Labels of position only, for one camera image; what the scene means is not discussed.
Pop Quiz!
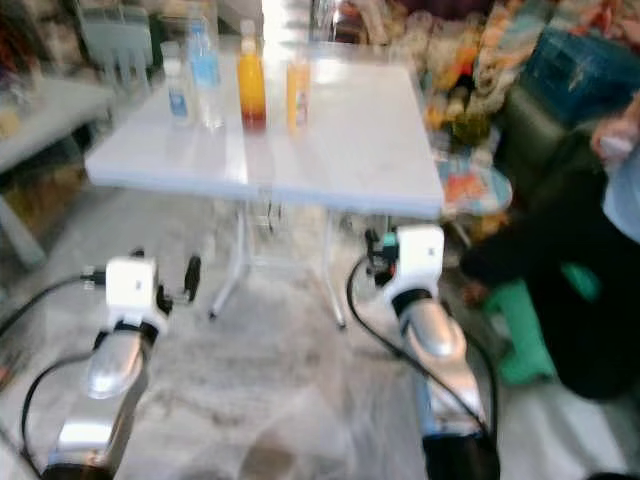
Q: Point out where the green plastic stool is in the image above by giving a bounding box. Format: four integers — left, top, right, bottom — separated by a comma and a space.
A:
479, 263, 593, 388

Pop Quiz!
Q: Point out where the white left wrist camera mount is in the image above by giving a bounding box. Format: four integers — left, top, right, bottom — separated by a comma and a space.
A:
104, 256, 163, 333

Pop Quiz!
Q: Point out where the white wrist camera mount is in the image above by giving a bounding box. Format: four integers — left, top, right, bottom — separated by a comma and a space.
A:
388, 224, 447, 297
104, 256, 163, 333

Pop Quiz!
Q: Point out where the pale orange juice bottle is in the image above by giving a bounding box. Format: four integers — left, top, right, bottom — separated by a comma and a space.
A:
284, 50, 312, 135

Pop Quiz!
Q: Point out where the white folding table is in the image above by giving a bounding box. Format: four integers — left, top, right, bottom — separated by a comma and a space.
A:
84, 53, 448, 333

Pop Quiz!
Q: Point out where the tall clear water bottle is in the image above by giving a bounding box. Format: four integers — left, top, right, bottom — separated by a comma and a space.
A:
187, 3, 222, 132

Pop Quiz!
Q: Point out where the orange red juice bottle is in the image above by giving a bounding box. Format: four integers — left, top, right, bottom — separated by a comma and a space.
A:
236, 20, 269, 135

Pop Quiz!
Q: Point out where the long black left arm cable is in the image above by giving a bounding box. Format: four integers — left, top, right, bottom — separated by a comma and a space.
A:
0, 270, 98, 333

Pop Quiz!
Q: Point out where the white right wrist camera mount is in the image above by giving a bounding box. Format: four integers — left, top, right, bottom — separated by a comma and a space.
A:
388, 224, 447, 297

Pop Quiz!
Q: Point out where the short black left arm cable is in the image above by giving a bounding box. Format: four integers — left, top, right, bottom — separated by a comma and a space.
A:
19, 348, 103, 478

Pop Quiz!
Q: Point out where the person in black clothes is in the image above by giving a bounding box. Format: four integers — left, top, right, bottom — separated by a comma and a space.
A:
458, 93, 640, 403

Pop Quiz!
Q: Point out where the blue plastic crate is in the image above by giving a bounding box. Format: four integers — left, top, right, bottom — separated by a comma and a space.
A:
524, 27, 640, 128

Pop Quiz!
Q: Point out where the pale kids table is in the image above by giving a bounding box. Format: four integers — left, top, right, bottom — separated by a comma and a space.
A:
0, 78, 113, 267

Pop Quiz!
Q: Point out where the small clear water bottle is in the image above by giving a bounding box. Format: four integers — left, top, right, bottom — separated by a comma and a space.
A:
166, 58, 192, 128

